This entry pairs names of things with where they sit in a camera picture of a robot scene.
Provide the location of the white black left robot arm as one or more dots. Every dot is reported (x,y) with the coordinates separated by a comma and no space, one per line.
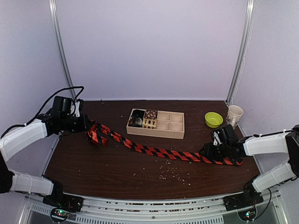
(65,115)

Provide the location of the left aluminium frame post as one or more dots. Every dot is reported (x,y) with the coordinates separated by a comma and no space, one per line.
(61,52)

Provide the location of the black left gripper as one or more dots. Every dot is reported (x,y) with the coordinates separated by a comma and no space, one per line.
(83,126)

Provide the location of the green bowl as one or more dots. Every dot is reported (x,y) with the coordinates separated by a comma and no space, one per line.
(213,119)

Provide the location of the black rolled tie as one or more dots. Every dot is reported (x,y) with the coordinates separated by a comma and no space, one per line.
(138,113)

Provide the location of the aluminium frame post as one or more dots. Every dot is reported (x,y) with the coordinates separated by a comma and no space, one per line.
(61,52)
(240,62)

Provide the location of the beige patterned rolled tie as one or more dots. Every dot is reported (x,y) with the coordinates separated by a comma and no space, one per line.
(149,123)

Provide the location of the right aluminium frame post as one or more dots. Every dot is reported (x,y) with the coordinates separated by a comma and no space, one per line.
(240,62)

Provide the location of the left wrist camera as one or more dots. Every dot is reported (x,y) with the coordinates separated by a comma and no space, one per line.
(77,107)

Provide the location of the brown floral rolled tie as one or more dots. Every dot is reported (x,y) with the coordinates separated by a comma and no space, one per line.
(150,114)

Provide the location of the red navy striped tie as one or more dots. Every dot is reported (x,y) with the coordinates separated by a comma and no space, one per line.
(95,132)

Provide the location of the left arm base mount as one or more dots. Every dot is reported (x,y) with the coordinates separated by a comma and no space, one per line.
(63,204)

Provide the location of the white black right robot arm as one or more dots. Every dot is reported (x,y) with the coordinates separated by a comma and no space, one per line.
(286,141)

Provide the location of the aluminium front rail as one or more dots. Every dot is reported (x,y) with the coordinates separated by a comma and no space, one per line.
(203,210)

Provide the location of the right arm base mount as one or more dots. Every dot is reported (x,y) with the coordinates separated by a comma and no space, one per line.
(249,197)

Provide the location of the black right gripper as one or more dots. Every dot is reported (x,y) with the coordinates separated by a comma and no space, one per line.
(208,152)

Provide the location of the wooden compartment box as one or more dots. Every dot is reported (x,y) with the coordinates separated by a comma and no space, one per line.
(169,125)

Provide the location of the dark patterned rolled tie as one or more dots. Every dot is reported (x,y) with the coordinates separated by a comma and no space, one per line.
(135,122)

